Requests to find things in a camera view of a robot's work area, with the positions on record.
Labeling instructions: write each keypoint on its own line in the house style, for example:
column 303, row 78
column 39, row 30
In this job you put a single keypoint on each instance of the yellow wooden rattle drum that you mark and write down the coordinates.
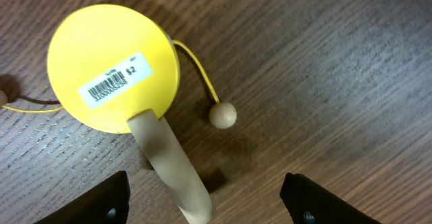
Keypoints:
column 117, row 71

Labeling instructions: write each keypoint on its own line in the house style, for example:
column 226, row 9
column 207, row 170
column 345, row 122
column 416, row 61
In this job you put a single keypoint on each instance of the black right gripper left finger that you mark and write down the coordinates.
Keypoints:
column 108, row 202

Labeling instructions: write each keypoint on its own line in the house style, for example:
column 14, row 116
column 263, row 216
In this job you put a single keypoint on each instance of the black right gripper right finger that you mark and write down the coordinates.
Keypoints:
column 308, row 202

